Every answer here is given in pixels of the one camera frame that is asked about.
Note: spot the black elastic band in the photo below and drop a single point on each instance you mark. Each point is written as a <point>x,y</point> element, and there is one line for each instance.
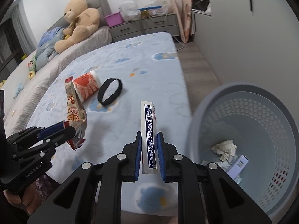
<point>109,91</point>

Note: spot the grey perforated trash basket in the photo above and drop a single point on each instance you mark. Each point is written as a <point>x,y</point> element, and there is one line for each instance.
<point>264,131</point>

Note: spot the pink folded boards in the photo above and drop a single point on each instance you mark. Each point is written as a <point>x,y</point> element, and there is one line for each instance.
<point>184,18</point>

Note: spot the large beige teddy bear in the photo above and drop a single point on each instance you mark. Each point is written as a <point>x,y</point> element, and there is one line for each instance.
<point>83,22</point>

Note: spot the blue patterned pillow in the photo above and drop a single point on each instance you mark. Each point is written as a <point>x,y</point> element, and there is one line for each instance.
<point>45,51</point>

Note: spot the left hand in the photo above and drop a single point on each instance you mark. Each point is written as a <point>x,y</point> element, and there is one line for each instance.
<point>31,199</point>

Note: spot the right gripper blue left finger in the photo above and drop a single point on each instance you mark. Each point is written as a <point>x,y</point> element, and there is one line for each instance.
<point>92,193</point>

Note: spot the small colourful plush toy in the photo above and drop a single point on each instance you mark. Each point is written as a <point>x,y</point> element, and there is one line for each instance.
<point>32,67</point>

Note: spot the red white snack wrapper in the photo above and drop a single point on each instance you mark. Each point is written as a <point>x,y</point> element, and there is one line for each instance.
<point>75,114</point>

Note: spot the grey drawer dresser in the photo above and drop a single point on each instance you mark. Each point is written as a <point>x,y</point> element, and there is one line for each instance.
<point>159,23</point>

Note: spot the red white paper cup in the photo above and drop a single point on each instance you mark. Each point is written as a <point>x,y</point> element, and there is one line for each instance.
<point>86,85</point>

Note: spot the crumpled white tissue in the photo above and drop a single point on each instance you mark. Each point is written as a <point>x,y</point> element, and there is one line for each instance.
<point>226,150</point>

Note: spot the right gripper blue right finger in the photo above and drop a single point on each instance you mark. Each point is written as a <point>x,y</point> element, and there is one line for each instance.
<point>206,194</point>

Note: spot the blue flat stick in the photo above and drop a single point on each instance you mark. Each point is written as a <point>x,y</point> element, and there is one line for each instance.
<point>149,8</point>

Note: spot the clear plastic bag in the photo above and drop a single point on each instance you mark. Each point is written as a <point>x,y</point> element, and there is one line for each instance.
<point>129,10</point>
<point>161,11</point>

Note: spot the beige bed sheet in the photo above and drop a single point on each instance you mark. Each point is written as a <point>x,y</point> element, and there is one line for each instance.
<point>22,94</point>

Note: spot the blue playing card box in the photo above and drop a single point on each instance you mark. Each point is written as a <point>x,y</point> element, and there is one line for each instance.
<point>149,137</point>

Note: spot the lavender long cardboard box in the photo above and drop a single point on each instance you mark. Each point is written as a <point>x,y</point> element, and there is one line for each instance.
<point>237,167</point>

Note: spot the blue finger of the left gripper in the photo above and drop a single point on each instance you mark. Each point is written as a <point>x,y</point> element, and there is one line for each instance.
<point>46,132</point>
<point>61,136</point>

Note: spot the purple plastic storage box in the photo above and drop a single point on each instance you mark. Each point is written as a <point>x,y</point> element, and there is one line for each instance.
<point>114,19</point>

